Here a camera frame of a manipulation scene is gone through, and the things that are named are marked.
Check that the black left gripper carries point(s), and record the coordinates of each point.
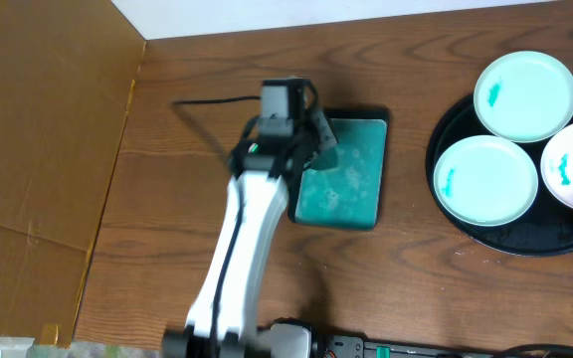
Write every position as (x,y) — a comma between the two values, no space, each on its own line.
(322,133)

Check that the light green plate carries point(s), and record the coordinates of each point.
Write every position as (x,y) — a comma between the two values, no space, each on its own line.
(524,96)
(485,180)

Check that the green scouring pad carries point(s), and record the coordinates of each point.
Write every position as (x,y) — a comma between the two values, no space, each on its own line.
(325,160)

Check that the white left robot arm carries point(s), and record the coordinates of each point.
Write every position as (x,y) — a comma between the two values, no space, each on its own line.
(222,321)

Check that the round black tray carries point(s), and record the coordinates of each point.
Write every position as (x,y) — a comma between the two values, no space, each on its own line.
(545,229)

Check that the black rectangular soap water tray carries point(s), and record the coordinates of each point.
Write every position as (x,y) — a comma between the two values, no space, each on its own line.
(347,196)

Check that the brown cardboard panel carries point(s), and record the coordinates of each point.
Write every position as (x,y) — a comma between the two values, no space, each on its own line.
(67,70)

